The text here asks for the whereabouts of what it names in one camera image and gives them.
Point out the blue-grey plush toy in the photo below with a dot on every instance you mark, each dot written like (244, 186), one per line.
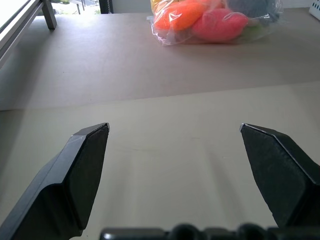
(252, 6)

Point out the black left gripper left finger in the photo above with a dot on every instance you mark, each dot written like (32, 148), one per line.
(75, 180)

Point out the white perforated plastic basket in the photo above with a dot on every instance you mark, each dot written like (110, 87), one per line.
(315, 7)

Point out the clear plastic bag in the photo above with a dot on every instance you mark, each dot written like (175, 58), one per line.
(172, 32)

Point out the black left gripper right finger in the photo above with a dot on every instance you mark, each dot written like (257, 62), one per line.
(282, 175)

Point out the orange plush toy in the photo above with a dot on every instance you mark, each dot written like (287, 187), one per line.
(180, 15)

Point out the pink plush toy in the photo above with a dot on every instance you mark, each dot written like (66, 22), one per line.
(220, 25)

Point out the green plush toy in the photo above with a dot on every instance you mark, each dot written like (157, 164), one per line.
(252, 32)

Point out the dark window frame post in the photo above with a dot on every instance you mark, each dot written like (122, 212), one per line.
(106, 5)

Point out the green conveyor belt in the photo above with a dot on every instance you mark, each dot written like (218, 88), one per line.
(48, 15)

